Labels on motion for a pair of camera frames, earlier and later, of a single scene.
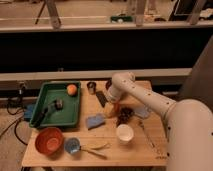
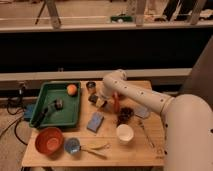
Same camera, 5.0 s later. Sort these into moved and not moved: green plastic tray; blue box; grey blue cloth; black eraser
Moved: black eraser
Not moved: green plastic tray; grey blue cloth; blue box
